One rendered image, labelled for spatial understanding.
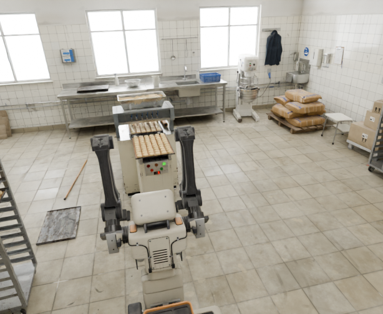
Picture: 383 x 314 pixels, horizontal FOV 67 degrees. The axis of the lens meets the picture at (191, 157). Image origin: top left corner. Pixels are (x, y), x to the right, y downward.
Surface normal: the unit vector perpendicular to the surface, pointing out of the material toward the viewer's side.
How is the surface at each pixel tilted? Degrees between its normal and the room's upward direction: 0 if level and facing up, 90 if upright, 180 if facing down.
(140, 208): 48
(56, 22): 90
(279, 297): 0
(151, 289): 82
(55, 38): 90
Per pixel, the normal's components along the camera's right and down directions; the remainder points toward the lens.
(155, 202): 0.14, -0.29
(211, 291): -0.04, -0.90
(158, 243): 0.21, 0.29
